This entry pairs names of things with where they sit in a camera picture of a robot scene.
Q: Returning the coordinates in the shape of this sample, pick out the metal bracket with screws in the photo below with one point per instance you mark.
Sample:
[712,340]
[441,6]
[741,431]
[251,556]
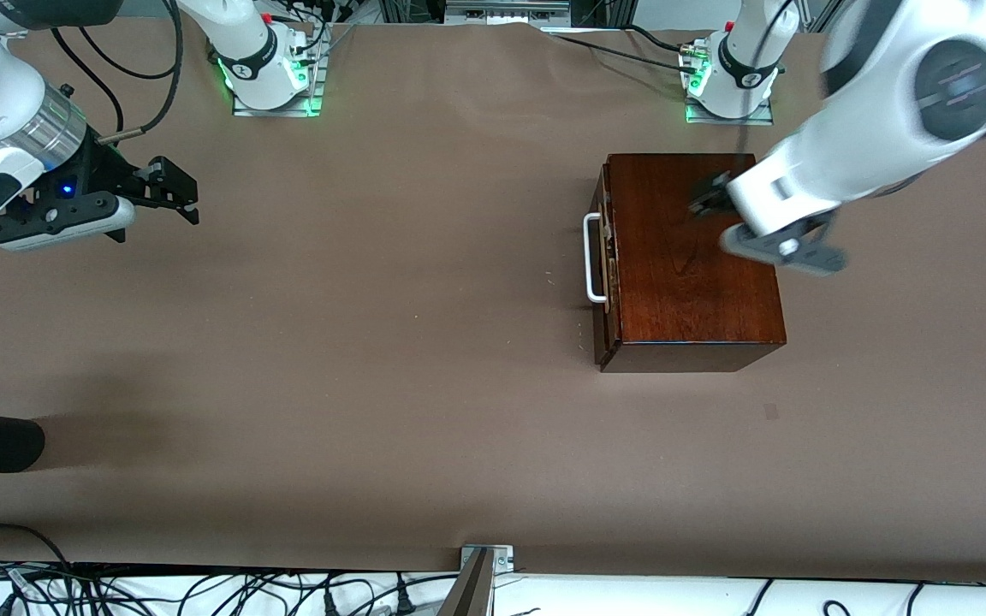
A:
[501,556]

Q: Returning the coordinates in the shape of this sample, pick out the grey metal equipment box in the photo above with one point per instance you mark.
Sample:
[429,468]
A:
[506,10]

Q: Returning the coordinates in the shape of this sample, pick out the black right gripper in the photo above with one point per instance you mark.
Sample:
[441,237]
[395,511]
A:
[108,171]

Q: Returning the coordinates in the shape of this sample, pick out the dark camera mount beam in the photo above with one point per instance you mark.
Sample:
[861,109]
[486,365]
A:
[467,590]

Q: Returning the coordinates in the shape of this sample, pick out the brown table cover sheet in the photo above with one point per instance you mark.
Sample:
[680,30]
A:
[416,385]

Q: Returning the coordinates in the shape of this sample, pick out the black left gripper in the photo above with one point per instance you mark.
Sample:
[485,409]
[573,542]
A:
[709,196]

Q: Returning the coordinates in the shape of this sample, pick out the white lower shelf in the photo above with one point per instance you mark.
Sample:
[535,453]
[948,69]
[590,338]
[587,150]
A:
[630,599]

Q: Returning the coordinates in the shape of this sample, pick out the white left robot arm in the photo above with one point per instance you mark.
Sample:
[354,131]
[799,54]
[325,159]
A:
[887,111]

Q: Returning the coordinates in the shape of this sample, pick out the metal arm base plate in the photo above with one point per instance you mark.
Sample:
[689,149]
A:
[311,94]
[763,113]

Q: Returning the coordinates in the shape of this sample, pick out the dark brown wooden drawer cabinet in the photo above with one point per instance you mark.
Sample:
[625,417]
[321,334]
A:
[673,299]

